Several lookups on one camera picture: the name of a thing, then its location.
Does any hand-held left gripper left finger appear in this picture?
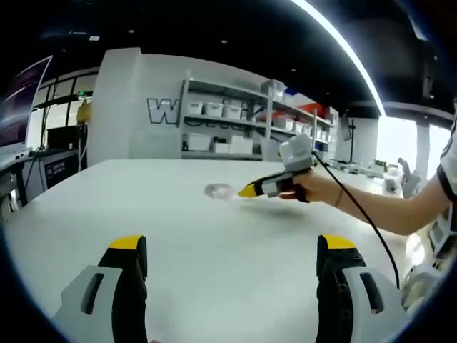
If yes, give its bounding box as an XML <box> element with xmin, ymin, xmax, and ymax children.
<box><xmin>53</xmin><ymin>234</ymin><xmax>149</xmax><ymax>343</ymax></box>

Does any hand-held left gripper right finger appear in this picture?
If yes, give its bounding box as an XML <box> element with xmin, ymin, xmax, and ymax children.
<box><xmin>316</xmin><ymin>234</ymin><xmax>411</xmax><ymax>343</ymax></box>

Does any clear resealable bag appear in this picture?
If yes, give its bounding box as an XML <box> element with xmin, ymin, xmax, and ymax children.
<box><xmin>203</xmin><ymin>182</ymin><xmax>238</xmax><ymax>202</ymax></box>

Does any person's right hand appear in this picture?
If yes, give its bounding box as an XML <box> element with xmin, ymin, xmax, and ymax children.
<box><xmin>278</xmin><ymin>168</ymin><xmax>343</xmax><ymax>207</ymax></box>

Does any grey metal shelving unit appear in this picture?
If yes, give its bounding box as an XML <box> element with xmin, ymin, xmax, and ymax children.
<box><xmin>180</xmin><ymin>78</ymin><xmax>338</xmax><ymax>161</ymax></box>

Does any black tripod stand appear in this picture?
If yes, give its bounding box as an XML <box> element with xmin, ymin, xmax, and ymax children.
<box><xmin>344</xmin><ymin>117</ymin><xmax>358</xmax><ymax>164</ymax></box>

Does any group of white storage bins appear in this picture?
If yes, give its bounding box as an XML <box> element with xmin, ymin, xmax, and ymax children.
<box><xmin>187</xmin><ymin>80</ymin><xmax>336</xmax><ymax>154</ymax></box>

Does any long ceiling light strip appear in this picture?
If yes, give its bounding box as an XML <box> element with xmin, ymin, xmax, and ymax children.
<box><xmin>291</xmin><ymin>0</ymin><xmax>386</xmax><ymax>117</ymax></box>

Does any grey counter with dark sign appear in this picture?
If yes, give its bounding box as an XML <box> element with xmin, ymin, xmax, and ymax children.
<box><xmin>21</xmin><ymin>149</ymin><xmax>89</xmax><ymax>201</ymax></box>

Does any person's white shirt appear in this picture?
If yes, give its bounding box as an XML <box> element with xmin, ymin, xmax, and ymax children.
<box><xmin>435</xmin><ymin>117</ymin><xmax>457</xmax><ymax>201</ymax></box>

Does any black box-shaped appliance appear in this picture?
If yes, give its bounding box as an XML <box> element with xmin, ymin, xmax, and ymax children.
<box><xmin>46</xmin><ymin>125</ymin><xmax>81</xmax><ymax>151</ymax></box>

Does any yellow sack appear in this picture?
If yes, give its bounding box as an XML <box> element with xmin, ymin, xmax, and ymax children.
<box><xmin>76</xmin><ymin>99</ymin><xmax>93</xmax><ymax>126</ymax></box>

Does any large dark monitor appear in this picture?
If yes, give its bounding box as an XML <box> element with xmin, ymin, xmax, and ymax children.
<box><xmin>0</xmin><ymin>55</ymin><xmax>54</xmax><ymax>149</ymax></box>

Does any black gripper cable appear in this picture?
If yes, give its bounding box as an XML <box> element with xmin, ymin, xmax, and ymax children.
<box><xmin>312</xmin><ymin>151</ymin><xmax>401</xmax><ymax>291</ymax></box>

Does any glass window wall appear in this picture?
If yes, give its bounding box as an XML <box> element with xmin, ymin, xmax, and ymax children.
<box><xmin>26</xmin><ymin>66</ymin><xmax>99</xmax><ymax>149</ymax></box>

